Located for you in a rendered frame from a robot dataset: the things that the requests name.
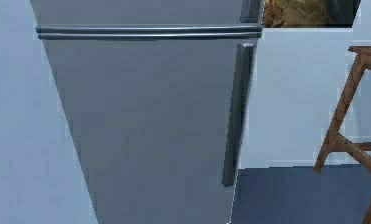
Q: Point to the framed brown picture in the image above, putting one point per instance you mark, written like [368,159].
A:
[303,13]

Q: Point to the grey fridge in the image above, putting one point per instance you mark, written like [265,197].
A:
[149,116]

